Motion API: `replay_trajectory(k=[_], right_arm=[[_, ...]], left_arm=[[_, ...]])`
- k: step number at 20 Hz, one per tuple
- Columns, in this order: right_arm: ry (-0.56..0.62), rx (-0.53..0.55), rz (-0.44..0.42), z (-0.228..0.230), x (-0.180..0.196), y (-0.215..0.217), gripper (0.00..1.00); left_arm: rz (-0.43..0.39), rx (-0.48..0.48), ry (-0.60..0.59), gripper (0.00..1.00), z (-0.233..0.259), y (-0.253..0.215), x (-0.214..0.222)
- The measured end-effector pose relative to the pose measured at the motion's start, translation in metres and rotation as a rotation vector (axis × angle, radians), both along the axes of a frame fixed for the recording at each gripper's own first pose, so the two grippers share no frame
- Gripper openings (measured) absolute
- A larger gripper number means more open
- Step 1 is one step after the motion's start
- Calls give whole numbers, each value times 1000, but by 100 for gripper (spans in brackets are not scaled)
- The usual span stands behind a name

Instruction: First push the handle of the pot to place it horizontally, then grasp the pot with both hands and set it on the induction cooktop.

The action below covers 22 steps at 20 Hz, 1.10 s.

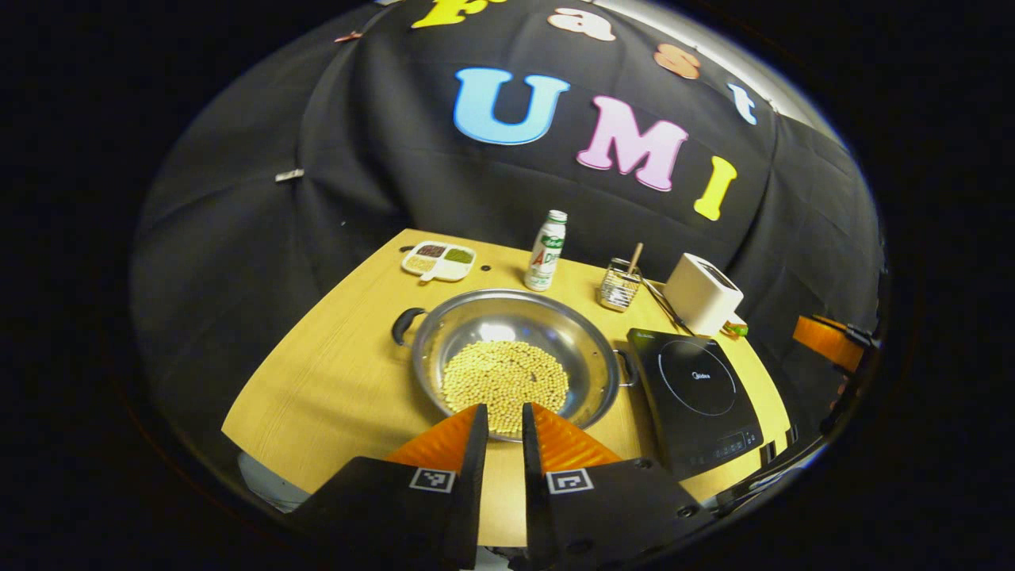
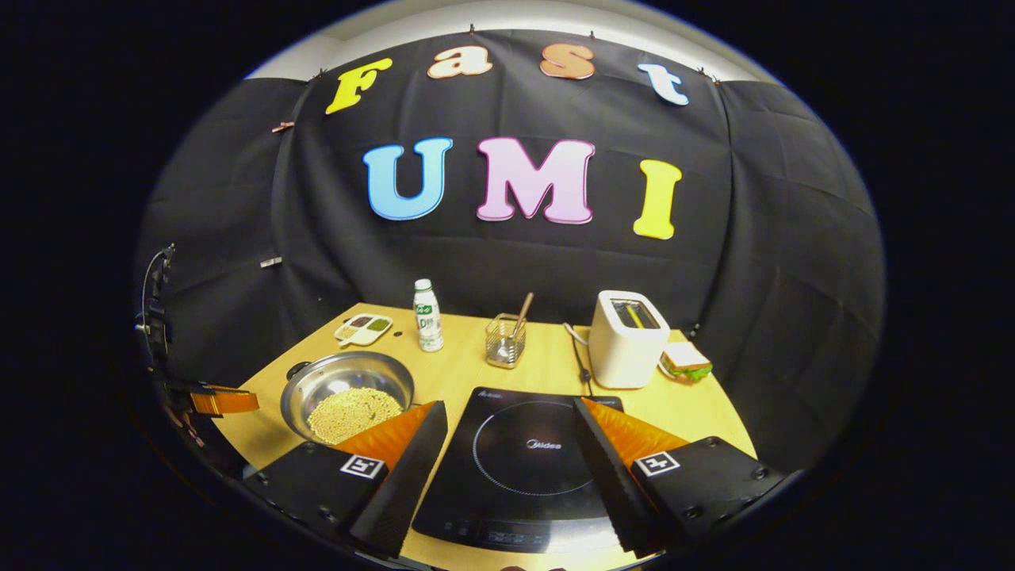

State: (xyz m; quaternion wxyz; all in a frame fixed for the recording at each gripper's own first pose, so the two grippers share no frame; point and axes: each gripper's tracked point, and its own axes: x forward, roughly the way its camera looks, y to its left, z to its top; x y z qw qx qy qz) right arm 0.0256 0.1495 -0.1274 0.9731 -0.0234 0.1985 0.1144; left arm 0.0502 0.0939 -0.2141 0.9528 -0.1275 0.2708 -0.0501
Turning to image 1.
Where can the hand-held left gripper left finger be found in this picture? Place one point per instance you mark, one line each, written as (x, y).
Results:
(476, 476)

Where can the pile of yellow soybeans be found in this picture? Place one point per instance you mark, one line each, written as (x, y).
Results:
(503, 377)

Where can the black backdrop cloth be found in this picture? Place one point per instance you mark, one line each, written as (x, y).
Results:
(357, 159)

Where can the white toaster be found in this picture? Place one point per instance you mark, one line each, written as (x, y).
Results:
(702, 297)

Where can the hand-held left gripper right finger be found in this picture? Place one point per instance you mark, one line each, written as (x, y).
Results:
(533, 476)

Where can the black induction cooktop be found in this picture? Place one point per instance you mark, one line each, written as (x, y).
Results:
(698, 396)

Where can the white drink bottle green label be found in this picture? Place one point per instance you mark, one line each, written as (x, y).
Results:
(545, 254)

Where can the metal clip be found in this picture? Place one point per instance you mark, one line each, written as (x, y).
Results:
(289, 175)

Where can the red clip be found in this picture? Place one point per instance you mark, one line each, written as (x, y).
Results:
(349, 36)

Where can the white divided bean dish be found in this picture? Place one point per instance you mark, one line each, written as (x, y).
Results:
(440, 262)

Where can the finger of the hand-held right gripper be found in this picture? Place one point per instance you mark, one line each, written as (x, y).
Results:
(825, 341)

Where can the sandwich with lettuce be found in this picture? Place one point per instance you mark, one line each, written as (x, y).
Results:
(736, 327)

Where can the wooden stick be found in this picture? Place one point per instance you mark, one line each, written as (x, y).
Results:
(635, 258)

